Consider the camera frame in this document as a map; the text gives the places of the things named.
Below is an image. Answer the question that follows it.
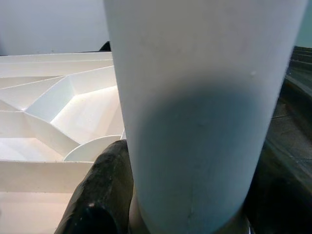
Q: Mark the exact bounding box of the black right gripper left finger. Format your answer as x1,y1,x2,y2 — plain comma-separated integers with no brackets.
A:
53,140,135,234

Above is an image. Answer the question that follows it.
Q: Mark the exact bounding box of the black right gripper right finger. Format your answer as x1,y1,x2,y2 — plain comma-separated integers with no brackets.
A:
246,156,312,234

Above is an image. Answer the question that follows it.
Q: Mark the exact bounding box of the white plastic table top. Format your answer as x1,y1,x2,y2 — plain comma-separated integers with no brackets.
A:
0,52,127,234

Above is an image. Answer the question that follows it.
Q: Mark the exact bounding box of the white plastic table leg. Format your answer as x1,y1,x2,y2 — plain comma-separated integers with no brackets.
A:
103,0,305,234

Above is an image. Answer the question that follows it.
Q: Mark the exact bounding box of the black plastic sheet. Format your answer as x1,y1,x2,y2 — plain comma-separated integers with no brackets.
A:
98,40,312,176

